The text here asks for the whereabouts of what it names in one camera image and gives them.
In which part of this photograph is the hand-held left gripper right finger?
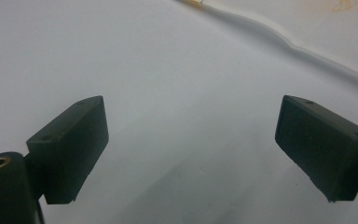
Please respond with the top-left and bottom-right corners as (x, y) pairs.
(274, 94), (358, 203)

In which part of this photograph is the white leaf-print cloth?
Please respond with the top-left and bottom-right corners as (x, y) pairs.
(175, 0), (358, 94)

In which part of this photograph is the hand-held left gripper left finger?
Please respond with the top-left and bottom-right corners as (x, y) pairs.
(25, 95), (110, 205)

